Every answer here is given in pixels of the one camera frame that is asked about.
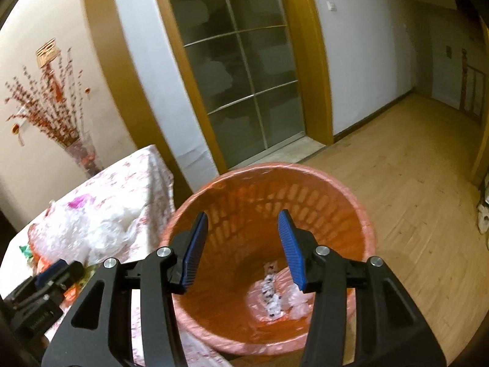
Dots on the white slippers on floor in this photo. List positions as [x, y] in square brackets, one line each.
[483, 209]

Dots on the glass panel door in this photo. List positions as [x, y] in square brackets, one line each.
[242, 60]

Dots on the glass vase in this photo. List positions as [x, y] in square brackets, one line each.
[84, 154]

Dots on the white light switch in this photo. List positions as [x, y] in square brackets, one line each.
[331, 6]

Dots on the translucent white plastic bag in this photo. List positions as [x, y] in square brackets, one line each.
[87, 235]

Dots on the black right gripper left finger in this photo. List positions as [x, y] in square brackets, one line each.
[97, 329]

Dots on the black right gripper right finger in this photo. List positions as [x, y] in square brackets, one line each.
[390, 328]

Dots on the red hanging tassel ornament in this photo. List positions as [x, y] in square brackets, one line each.
[45, 55]

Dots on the orange plastic trash basket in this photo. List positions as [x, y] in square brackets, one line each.
[242, 207]

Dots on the floral pink white tablecloth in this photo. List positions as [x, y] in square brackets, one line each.
[141, 178]

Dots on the red dried branch bouquet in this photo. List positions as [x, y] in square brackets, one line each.
[62, 122]

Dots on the magenta plastic bag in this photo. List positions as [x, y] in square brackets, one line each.
[81, 201]

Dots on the green plastic bag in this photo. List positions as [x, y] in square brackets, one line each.
[27, 253]

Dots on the clear bubble plastic bag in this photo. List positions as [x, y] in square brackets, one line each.
[296, 305]

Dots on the wooden stair railing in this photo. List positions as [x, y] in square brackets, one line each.
[473, 89]

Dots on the white paw-print plastic bag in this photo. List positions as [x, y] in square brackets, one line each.
[270, 299]

